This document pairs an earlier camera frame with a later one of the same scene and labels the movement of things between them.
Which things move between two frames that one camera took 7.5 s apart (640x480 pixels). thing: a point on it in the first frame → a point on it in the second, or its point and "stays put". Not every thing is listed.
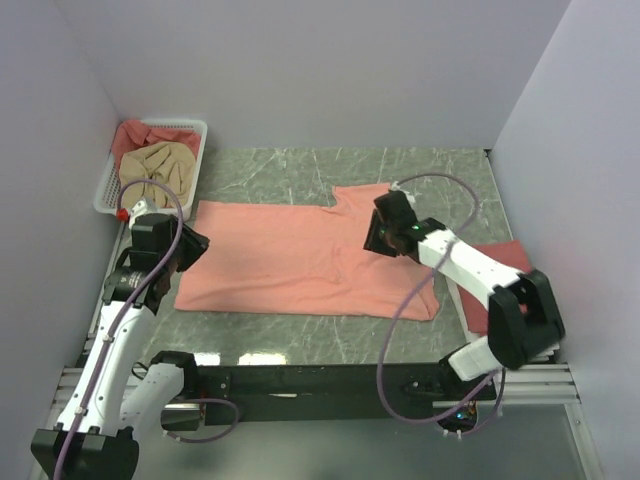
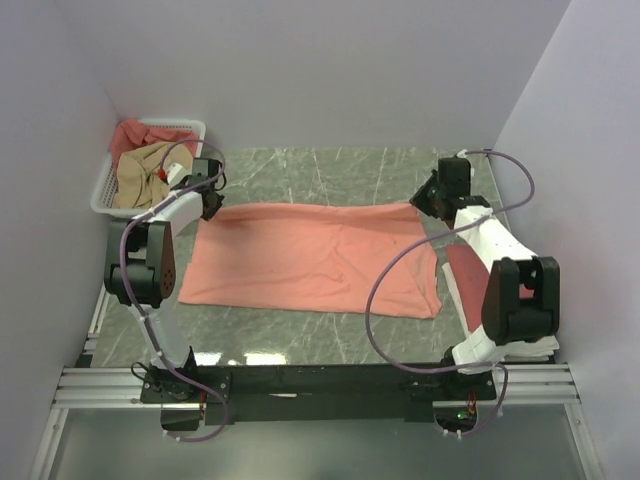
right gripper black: x=371 y=241 → x=419 y=200
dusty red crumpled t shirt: x=134 y=134 stays put
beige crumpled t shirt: x=170 y=163 stays put
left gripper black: x=195 y=243 → x=210 y=214
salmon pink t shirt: x=303 y=259 stays put
